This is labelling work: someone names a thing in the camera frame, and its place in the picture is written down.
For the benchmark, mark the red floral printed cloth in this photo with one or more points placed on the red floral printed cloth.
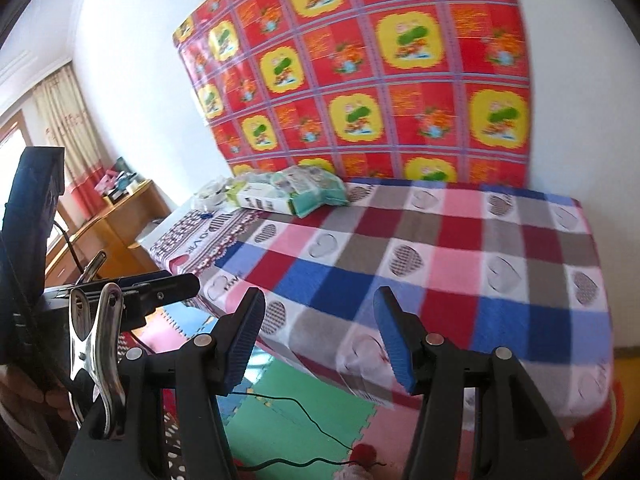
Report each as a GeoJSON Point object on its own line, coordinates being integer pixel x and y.
{"type": "Point", "coordinates": [375, 60]}

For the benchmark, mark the blue foam floor mat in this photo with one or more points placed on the blue foam floor mat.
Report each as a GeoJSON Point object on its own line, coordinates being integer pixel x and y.
{"type": "Point", "coordinates": [192, 320]}

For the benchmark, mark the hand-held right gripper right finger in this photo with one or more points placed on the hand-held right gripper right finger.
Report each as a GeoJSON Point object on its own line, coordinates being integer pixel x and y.
{"type": "Point", "coordinates": [395, 340]}

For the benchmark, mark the person's left hand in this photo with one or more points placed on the person's left hand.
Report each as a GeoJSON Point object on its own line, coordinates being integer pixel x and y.
{"type": "Point", "coordinates": [20, 390]}

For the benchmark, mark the window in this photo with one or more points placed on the window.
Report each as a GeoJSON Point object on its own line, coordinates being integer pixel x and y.
{"type": "Point", "coordinates": [12, 140]}

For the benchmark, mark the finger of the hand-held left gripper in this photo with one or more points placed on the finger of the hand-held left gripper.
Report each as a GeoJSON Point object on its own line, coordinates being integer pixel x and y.
{"type": "Point", "coordinates": [160, 290]}
{"type": "Point", "coordinates": [37, 185]}

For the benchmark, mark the metal spring clip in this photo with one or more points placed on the metal spring clip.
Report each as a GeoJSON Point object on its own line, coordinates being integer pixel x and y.
{"type": "Point", "coordinates": [100, 350]}

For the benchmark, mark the person's right leg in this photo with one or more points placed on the person's right leg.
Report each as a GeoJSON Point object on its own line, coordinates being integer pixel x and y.
{"type": "Point", "coordinates": [352, 474]}

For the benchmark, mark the red fuzzy slipper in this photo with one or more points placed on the red fuzzy slipper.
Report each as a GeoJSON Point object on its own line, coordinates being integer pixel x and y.
{"type": "Point", "coordinates": [366, 454]}

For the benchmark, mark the beige curtain with red hem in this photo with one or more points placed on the beige curtain with red hem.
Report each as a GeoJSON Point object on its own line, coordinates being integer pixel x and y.
{"type": "Point", "coordinates": [65, 125]}

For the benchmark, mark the green foam floor mat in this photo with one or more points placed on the green foam floor mat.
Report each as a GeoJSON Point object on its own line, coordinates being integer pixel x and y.
{"type": "Point", "coordinates": [300, 410]}

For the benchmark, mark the white and green carton box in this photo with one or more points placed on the white and green carton box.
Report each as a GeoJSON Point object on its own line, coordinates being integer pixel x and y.
{"type": "Point", "coordinates": [260, 200]}

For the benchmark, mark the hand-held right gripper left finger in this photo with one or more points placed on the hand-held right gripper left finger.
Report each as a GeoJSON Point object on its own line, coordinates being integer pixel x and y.
{"type": "Point", "coordinates": [245, 340]}

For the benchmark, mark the checked heart blanket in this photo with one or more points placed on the checked heart blanket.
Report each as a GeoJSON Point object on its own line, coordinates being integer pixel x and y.
{"type": "Point", "coordinates": [425, 270]}

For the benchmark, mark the white crumpled wrapper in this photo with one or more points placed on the white crumpled wrapper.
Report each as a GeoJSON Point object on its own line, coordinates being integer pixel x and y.
{"type": "Point", "coordinates": [207, 202]}

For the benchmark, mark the teal plastic packet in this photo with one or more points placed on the teal plastic packet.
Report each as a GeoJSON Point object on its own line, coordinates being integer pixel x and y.
{"type": "Point", "coordinates": [320, 192]}

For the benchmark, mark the clear packet with white label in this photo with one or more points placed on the clear packet with white label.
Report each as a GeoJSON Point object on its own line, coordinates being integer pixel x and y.
{"type": "Point", "coordinates": [300, 180]}

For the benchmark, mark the wooden desk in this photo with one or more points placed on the wooden desk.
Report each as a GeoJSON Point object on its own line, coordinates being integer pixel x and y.
{"type": "Point", "coordinates": [115, 230]}

